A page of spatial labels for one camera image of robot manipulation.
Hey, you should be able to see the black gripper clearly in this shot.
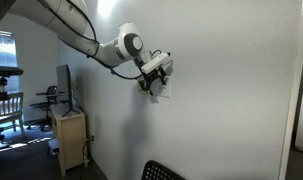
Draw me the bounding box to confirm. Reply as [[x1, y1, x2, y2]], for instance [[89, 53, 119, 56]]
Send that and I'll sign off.
[[139, 65, 168, 97]]

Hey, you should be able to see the black mesh basket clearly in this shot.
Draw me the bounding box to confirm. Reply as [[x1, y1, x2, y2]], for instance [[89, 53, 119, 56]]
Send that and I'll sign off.
[[140, 159, 187, 180]]

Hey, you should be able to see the black computer monitor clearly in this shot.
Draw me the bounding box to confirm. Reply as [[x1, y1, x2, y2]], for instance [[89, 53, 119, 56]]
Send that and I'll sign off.
[[55, 63, 81, 118]]

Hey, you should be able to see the light wooden cabinet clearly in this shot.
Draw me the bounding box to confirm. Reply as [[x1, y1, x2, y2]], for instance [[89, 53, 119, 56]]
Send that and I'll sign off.
[[50, 105, 89, 178]]

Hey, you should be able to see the black office chair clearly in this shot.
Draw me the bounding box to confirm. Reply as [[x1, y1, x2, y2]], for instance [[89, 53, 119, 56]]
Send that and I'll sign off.
[[26, 85, 67, 132]]

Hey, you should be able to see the white box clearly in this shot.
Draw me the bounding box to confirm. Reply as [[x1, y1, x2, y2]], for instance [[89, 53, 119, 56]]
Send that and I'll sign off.
[[47, 137, 61, 157]]

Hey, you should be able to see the white wooden chair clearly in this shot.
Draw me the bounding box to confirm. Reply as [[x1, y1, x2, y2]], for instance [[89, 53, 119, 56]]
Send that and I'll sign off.
[[0, 91, 27, 138]]

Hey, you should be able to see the window blind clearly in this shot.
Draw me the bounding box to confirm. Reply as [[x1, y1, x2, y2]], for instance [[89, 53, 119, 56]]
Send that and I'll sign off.
[[0, 29, 19, 95]]

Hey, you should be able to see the white light switch plate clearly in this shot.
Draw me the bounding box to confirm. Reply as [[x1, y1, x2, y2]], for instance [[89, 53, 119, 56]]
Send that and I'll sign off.
[[150, 75, 172, 99]]

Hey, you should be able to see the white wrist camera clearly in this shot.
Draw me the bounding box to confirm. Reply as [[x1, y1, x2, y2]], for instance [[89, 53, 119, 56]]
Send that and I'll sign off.
[[140, 52, 174, 75]]

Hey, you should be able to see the black power cord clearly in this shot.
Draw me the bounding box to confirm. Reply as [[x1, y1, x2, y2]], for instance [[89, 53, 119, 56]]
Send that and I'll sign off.
[[81, 134, 94, 162]]

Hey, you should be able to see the white door frame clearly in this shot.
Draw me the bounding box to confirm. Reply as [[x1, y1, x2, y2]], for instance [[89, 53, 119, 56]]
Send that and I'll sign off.
[[278, 0, 303, 180]]

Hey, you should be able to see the black tripod mounted camera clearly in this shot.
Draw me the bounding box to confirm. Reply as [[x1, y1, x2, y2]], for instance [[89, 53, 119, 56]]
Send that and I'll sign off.
[[0, 65, 25, 100]]

